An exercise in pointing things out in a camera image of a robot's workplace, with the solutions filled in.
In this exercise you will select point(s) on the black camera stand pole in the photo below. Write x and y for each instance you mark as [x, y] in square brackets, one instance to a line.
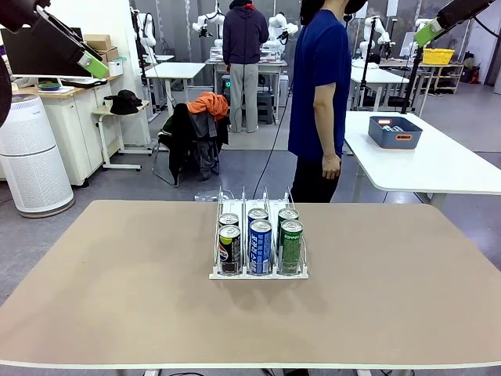
[411, 86]

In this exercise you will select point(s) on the white air purifier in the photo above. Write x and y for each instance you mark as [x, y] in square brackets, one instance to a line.
[31, 156]

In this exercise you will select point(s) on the large white side table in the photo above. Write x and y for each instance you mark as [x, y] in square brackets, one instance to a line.
[430, 172]

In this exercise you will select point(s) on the white workbench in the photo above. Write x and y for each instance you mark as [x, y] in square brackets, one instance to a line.
[274, 64]

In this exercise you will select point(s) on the black Pepsi can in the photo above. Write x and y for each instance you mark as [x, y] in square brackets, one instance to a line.
[228, 219]
[230, 250]

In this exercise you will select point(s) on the yellow plastic basket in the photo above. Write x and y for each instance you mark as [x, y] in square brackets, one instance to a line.
[438, 56]

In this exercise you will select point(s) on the small white box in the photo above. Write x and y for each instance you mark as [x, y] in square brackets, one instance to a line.
[116, 68]

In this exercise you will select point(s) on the black computer monitor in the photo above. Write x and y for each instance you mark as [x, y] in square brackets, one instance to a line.
[39, 58]

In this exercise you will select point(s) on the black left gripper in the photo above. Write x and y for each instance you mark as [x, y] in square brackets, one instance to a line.
[23, 13]

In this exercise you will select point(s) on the black hat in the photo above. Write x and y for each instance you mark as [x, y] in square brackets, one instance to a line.
[125, 101]

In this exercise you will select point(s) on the thin black pole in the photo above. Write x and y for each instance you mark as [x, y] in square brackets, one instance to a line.
[368, 62]

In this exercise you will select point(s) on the brown cardboard box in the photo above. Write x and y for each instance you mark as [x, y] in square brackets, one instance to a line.
[111, 54]
[97, 41]

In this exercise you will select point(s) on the blue Pocari Sweat can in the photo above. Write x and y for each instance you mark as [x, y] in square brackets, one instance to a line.
[258, 214]
[260, 246]

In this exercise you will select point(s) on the black chair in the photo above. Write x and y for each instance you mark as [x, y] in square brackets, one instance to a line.
[160, 164]

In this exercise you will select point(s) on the person's right hand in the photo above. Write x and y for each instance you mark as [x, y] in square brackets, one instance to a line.
[332, 166]

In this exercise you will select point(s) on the person in dark hoodie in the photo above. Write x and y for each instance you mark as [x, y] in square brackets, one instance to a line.
[244, 39]

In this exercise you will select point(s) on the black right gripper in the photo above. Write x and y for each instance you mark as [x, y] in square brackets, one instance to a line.
[479, 7]

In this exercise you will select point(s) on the green plate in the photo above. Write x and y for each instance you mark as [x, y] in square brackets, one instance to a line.
[49, 85]

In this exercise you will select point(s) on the person's right forearm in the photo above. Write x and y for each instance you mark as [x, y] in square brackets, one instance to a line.
[329, 133]

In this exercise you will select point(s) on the white paper sign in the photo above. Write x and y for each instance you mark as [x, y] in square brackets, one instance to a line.
[392, 8]
[361, 11]

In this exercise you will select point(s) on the small wooden side table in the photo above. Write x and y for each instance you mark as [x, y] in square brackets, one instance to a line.
[98, 111]

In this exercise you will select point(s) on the low wooden shelf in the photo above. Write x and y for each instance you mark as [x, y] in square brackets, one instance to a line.
[446, 78]

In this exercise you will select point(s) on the white desk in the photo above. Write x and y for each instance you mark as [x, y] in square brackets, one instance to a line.
[375, 76]
[176, 70]

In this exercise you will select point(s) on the green beverage can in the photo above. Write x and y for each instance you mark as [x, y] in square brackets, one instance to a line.
[288, 214]
[291, 246]

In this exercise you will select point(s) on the red fire extinguisher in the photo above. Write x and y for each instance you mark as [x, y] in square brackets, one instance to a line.
[473, 75]

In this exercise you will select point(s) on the grey garment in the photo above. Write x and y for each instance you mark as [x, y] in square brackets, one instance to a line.
[203, 125]

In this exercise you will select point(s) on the person in blue shirt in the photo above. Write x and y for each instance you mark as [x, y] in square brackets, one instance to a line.
[313, 58]

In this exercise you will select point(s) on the black jacket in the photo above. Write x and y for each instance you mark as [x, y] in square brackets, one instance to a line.
[180, 137]

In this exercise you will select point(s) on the clear plastic bag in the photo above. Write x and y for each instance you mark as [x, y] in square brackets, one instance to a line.
[205, 196]

